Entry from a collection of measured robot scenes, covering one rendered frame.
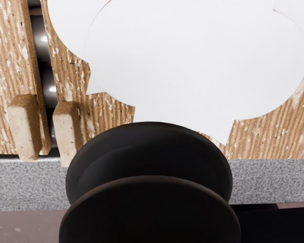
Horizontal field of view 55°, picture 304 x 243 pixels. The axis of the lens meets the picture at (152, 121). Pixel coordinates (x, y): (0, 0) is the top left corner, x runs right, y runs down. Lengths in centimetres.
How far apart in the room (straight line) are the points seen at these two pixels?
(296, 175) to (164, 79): 24
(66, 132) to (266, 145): 20
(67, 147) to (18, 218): 168
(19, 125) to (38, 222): 167
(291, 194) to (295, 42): 24
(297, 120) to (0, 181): 33
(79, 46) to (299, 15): 15
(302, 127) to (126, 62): 19
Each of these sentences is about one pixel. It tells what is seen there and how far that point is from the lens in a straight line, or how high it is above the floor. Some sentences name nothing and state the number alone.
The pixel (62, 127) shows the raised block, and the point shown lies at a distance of 26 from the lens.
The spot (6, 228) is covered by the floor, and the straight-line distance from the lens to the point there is 204.
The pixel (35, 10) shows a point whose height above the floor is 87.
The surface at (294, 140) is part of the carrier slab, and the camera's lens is 33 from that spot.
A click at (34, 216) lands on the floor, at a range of 190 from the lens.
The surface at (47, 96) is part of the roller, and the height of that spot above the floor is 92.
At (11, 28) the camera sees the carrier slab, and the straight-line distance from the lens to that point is 27.
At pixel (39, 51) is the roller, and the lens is 29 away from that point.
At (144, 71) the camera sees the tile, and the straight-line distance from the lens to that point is 20.
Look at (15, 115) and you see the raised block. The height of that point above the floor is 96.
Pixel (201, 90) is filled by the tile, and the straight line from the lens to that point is 21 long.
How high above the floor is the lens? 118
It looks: 59 degrees down
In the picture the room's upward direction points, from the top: 178 degrees clockwise
